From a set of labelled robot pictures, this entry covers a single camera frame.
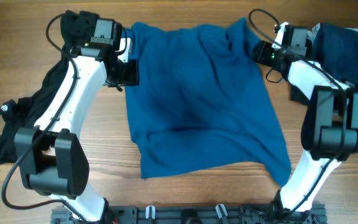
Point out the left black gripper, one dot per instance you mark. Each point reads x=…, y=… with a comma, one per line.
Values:
x=131, y=78

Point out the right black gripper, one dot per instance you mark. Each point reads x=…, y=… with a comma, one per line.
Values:
x=261, y=51

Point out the blue t-shirt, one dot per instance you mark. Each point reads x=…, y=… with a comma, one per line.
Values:
x=201, y=102

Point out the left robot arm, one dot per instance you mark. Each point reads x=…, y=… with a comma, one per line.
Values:
x=50, y=157

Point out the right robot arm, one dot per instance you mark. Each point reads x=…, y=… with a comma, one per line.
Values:
x=329, y=134

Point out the folded black garment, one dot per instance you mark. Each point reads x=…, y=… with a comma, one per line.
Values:
x=297, y=95

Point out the black t-shirt with logo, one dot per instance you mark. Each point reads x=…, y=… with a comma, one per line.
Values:
x=27, y=110

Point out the folded navy blue garment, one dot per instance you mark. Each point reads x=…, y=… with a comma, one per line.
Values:
x=336, y=49

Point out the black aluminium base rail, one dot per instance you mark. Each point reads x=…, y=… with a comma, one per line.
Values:
x=245, y=214

